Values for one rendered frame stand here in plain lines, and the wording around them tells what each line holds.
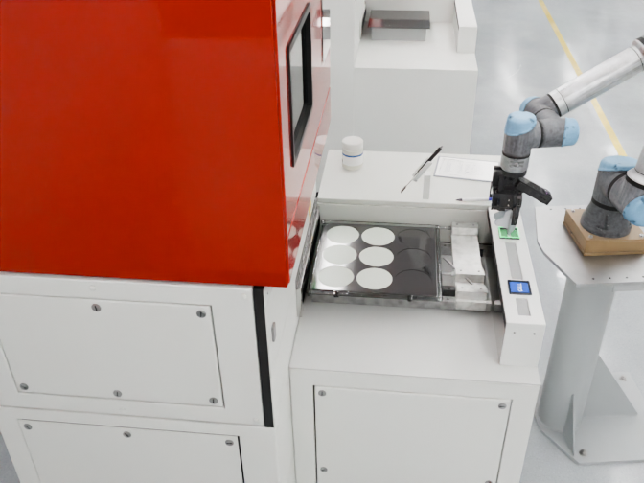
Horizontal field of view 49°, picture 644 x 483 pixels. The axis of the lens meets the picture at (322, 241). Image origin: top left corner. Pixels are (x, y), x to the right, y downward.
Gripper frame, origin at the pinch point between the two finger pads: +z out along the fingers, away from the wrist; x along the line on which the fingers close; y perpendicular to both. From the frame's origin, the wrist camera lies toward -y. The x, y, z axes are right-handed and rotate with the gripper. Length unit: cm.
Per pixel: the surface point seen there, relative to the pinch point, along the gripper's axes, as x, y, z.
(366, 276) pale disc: 16.1, 40.6, 7.5
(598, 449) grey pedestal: -6, -44, 96
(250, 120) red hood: 66, 59, -61
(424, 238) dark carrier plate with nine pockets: -5.1, 24.5, 7.5
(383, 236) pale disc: -4.9, 36.6, 7.4
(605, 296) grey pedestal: -13.6, -35.2, 32.1
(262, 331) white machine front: 66, 60, -14
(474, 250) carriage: -2.5, 9.3, 9.4
